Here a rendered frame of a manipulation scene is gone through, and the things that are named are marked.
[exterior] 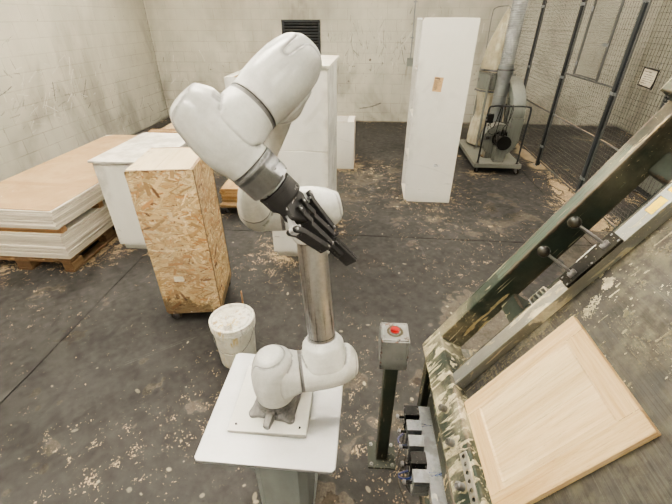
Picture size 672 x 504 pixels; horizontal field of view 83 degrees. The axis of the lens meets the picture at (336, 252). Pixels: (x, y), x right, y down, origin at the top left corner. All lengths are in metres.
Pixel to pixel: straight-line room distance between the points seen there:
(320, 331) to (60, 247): 3.26
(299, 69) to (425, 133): 4.16
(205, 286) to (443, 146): 3.24
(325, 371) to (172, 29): 9.18
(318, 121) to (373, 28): 5.91
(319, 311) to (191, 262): 1.73
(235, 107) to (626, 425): 1.07
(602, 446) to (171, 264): 2.60
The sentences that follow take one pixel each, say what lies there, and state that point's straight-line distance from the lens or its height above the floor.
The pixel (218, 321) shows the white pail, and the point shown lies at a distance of 2.66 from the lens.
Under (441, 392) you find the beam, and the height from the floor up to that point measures 0.85.
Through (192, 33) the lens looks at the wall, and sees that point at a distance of 9.84.
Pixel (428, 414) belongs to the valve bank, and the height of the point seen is 0.74.
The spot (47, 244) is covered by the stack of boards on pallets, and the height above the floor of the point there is 0.30.
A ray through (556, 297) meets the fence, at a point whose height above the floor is 1.32.
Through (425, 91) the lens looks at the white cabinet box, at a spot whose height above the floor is 1.35.
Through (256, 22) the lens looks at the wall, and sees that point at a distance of 9.37.
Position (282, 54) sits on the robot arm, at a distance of 0.73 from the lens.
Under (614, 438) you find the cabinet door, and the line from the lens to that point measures 1.17.
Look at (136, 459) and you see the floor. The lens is 2.61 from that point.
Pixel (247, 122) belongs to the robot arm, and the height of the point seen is 1.92.
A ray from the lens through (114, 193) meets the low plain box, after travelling 4.22.
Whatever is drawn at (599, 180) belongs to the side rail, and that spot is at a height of 1.61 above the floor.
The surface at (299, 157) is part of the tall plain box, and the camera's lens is 3.38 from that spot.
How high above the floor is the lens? 2.07
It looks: 32 degrees down
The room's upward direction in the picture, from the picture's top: straight up
